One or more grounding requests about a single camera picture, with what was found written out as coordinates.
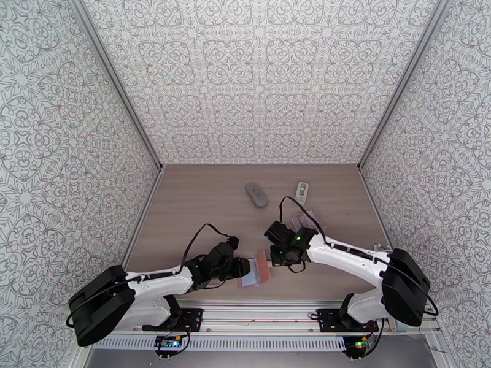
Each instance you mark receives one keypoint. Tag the white remote control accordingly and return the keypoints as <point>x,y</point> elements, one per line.
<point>302,192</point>

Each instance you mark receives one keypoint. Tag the grey metal bracket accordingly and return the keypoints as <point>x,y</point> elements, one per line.
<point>378,248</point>

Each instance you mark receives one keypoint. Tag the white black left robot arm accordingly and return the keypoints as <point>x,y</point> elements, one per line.
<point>153,288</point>

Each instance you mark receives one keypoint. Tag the green circuit board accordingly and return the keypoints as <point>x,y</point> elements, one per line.
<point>360,344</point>
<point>168,343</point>

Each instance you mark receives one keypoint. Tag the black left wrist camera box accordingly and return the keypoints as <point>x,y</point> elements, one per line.
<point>231,242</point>

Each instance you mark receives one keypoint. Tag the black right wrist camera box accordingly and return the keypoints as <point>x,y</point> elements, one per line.
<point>278,232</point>

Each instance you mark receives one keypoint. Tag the pink card holder wallet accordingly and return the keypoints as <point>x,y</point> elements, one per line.
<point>264,267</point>

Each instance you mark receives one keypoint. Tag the aluminium corner post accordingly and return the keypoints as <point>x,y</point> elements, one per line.
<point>117,81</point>
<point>401,81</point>

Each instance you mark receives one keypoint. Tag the white perforated strip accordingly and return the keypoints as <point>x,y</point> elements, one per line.
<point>249,344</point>

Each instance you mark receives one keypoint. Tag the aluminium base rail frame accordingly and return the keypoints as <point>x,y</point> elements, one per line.
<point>261,315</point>

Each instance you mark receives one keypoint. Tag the clear acrylic card stand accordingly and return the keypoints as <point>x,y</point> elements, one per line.
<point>320,221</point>

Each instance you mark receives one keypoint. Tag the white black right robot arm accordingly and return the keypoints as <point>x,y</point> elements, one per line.
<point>345,259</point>

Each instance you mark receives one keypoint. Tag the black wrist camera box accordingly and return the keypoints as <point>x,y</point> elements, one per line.
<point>231,242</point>
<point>278,232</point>

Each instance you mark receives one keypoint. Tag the grey felt pouch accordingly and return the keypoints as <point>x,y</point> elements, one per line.
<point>256,194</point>

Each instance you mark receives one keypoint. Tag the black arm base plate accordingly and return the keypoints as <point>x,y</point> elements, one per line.
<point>328,321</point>
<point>191,319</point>

